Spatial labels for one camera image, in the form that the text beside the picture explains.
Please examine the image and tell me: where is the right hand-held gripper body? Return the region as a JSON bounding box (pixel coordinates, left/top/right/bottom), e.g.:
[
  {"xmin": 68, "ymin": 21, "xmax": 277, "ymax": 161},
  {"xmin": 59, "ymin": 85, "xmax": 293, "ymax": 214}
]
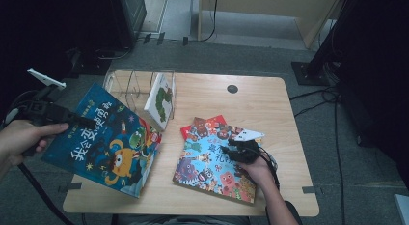
[{"xmin": 228, "ymin": 127, "xmax": 266, "ymax": 165}]

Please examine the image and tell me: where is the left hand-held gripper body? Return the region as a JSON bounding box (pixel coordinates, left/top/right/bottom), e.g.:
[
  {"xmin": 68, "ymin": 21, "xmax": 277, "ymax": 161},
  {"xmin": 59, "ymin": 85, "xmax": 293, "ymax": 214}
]
[{"xmin": 20, "ymin": 68, "xmax": 70, "ymax": 127}]

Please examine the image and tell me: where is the light blue monsters picture book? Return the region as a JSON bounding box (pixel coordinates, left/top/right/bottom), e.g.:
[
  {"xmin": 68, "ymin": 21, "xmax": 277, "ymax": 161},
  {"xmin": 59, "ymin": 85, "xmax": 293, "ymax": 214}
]
[{"xmin": 172, "ymin": 117, "xmax": 266, "ymax": 205}]

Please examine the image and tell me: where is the dark blue monster picture book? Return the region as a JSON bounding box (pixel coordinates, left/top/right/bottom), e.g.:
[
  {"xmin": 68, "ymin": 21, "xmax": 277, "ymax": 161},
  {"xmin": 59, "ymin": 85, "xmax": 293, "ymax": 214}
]
[{"xmin": 41, "ymin": 83, "xmax": 163, "ymax": 199}]

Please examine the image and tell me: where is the red picture book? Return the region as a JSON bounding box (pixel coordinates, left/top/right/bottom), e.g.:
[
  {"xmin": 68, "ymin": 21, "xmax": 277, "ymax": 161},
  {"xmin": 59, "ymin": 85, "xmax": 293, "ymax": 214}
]
[{"xmin": 179, "ymin": 114, "xmax": 228, "ymax": 141}]

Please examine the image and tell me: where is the clear acrylic book rack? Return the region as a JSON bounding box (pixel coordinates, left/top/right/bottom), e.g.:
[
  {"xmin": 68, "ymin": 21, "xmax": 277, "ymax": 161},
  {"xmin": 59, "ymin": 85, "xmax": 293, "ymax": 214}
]
[{"xmin": 102, "ymin": 69, "xmax": 177, "ymax": 123}]

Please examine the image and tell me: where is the white caterpillar picture book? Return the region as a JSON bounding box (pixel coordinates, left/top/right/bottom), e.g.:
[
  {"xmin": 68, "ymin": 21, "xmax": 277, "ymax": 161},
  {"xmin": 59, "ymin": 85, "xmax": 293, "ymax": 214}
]
[{"xmin": 143, "ymin": 73, "xmax": 177, "ymax": 132}]

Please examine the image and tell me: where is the person's right hand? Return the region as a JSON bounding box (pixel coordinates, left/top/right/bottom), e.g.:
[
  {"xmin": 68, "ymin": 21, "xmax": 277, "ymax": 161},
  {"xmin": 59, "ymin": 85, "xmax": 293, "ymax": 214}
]
[{"xmin": 240, "ymin": 154, "xmax": 275, "ymax": 187}]

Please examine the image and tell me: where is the person's left hand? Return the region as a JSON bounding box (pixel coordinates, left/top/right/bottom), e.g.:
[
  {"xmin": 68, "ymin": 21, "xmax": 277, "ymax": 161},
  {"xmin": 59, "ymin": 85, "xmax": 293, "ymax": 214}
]
[{"xmin": 0, "ymin": 119, "xmax": 69, "ymax": 168}]

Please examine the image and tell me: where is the grey tape strip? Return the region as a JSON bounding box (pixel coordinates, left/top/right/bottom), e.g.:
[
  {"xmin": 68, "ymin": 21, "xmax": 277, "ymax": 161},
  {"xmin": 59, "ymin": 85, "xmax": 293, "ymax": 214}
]
[
  {"xmin": 58, "ymin": 182, "xmax": 83, "ymax": 194},
  {"xmin": 302, "ymin": 185, "xmax": 322, "ymax": 195}
]

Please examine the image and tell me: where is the person's grey clothing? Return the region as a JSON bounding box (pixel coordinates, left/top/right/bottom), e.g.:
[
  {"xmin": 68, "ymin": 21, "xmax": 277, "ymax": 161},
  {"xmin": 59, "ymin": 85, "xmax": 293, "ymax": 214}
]
[{"xmin": 110, "ymin": 213, "xmax": 252, "ymax": 225}]

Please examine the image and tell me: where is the dark equipment box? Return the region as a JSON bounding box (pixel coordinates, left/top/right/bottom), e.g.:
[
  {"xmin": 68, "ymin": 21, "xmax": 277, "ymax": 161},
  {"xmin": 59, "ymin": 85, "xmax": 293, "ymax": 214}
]
[{"xmin": 109, "ymin": 0, "xmax": 148, "ymax": 50}]

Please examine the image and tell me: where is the light wooden partition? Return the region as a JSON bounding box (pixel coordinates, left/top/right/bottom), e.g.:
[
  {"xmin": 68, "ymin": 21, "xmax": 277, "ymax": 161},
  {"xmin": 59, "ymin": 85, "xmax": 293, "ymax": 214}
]
[{"xmin": 197, "ymin": 0, "xmax": 342, "ymax": 49}]

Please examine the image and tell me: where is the white box corner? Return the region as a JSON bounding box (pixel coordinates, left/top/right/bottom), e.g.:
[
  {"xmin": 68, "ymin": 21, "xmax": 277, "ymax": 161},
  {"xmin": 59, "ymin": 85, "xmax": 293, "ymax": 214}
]
[{"xmin": 395, "ymin": 194, "xmax": 409, "ymax": 225}]

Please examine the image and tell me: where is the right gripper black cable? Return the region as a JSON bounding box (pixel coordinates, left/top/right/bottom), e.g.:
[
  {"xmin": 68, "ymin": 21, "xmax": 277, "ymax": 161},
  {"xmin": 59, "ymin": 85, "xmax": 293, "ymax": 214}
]
[{"xmin": 259, "ymin": 147, "xmax": 281, "ymax": 191}]

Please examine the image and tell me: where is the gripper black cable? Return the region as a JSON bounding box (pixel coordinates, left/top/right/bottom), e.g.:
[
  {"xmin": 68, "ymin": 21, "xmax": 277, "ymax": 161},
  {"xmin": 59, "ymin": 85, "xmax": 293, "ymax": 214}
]
[
  {"xmin": 0, "ymin": 89, "xmax": 75, "ymax": 225},
  {"xmin": 259, "ymin": 147, "xmax": 281, "ymax": 191}
]

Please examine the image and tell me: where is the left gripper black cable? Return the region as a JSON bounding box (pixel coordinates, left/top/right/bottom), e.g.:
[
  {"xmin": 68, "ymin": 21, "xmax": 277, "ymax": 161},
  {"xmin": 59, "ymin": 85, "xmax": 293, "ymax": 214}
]
[{"xmin": 0, "ymin": 89, "xmax": 75, "ymax": 225}]

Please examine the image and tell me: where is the black floor cable bundle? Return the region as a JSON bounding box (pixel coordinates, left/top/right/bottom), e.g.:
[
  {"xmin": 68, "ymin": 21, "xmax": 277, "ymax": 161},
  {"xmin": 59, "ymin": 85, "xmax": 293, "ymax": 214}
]
[{"xmin": 288, "ymin": 85, "xmax": 341, "ymax": 119}]

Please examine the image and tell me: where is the long black floor cable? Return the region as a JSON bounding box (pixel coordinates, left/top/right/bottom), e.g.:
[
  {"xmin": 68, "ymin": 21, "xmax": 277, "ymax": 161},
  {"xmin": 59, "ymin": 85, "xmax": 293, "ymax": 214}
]
[{"xmin": 332, "ymin": 98, "xmax": 347, "ymax": 225}]

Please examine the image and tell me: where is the black stand base plate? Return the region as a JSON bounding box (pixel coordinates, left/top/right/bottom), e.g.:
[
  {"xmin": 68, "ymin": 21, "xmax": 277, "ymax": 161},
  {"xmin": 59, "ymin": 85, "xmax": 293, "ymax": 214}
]
[{"xmin": 291, "ymin": 60, "xmax": 332, "ymax": 88}]

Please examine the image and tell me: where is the black hanging cable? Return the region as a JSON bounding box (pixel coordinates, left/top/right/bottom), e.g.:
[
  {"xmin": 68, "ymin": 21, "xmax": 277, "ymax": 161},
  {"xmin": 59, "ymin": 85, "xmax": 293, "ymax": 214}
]
[{"xmin": 186, "ymin": 0, "xmax": 220, "ymax": 43}]

